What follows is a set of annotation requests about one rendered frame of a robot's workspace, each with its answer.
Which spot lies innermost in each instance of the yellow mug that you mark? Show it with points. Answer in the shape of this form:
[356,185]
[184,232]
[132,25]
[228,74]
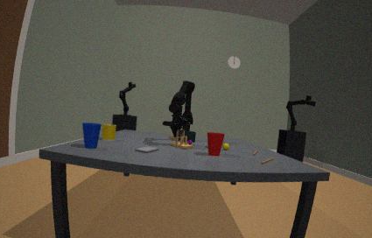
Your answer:
[108,132]

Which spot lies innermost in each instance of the blue plastic cup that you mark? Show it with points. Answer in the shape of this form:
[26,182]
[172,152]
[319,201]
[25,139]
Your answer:
[91,132]

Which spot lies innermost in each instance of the red plastic cup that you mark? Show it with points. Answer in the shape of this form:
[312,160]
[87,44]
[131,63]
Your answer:
[214,143]

